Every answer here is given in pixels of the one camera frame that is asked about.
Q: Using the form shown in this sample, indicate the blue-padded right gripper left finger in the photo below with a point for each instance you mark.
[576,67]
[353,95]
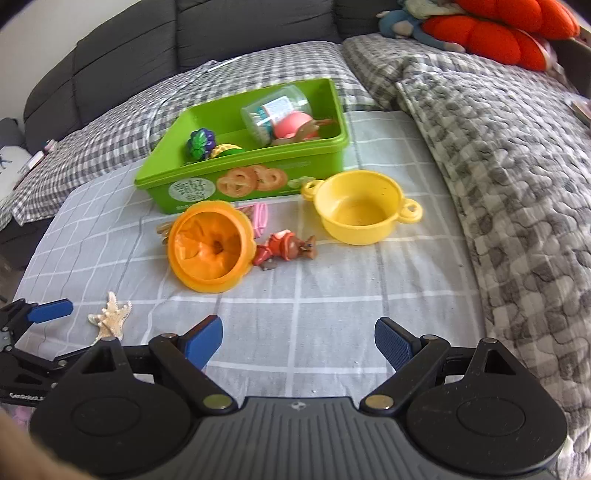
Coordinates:
[179,362]

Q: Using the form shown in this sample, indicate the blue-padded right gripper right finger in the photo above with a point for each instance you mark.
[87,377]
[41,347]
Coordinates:
[417,362]

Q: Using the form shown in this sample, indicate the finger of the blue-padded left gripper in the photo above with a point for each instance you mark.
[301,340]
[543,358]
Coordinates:
[41,313]

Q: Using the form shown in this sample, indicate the beige dried starfish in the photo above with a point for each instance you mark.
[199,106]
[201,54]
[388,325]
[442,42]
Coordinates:
[111,319]

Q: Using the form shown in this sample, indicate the orange toy pumpkin half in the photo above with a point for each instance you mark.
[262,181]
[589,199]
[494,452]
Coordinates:
[210,247]

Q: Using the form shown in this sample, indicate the tan antler-shaped toy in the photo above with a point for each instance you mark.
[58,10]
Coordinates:
[163,230]

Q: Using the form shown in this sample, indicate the brown red squirrel figurine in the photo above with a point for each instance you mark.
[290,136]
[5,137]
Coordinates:
[286,246]

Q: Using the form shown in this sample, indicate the yellow toy pot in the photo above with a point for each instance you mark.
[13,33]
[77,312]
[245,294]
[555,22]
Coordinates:
[361,207]

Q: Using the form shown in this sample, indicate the pink toy block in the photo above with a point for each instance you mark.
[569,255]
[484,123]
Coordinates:
[258,215]

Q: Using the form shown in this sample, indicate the clear cotton swab jar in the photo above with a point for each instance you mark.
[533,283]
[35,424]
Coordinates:
[262,117]

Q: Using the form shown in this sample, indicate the left hand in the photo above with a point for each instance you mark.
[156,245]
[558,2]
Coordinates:
[22,459]

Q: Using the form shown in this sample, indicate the light grey grid sheet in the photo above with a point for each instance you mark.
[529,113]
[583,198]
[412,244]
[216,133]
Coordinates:
[305,328]

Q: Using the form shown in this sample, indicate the pink item on sofa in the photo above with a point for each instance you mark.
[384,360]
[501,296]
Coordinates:
[37,158]

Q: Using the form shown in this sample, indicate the white cushion beside sofa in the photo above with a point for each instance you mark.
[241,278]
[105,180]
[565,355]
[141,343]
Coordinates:
[14,155]

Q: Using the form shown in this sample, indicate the toy corn cob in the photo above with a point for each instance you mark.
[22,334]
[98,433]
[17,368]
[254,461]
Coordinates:
[226,149]

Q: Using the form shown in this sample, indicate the purple toy grapes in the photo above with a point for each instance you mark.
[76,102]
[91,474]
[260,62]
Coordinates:
[200,144]

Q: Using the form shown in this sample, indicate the green plastic cookie box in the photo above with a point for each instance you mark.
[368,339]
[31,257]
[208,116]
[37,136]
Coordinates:
[174,183]

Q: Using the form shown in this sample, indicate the dark grey sofa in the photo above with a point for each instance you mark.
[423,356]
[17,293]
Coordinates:
[153,40]

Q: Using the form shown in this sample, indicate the grey checkered quilted cover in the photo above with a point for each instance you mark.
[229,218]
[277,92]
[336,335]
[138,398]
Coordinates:
[515,161]

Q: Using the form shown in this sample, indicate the brown toy in box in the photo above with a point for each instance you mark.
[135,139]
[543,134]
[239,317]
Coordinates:
[304,133]

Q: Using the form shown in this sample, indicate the pink toy pig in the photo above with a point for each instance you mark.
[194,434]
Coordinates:
[288,126]

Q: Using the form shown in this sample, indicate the blue plush monkey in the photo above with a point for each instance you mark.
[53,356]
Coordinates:
[407,21]

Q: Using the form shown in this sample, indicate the red flower-shaped cushion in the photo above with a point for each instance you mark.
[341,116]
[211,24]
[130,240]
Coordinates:
[509,32]

